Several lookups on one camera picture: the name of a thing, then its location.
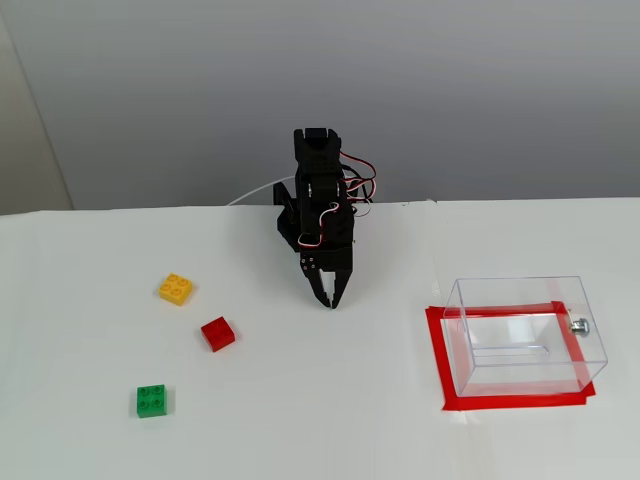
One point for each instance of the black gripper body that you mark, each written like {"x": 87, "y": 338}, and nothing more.
{"x": 334, "y": 261}

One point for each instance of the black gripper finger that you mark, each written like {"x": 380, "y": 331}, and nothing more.
{"x": 340, "y": 285}
{"x": 314, "y": 280}

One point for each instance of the red lego brick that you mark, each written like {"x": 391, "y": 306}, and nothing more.
{"x": 218, "y": 334}

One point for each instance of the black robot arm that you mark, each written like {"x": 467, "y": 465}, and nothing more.
{"x": 320, "y": 165}

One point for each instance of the yellow lego brick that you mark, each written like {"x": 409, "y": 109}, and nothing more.
{"x": 175, "y": 289}

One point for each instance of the green lego brick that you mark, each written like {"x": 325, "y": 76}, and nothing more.
{"x": 154, "y": 401}

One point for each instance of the silver box lock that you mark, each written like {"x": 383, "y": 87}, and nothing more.
{"x": 580, "y": 327}

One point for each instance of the transparent plastic box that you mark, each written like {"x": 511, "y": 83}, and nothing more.
{"x": 590, "y": 350}

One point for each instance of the red tape rectangle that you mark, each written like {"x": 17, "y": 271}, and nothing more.
{"x": 450, "y": 390}

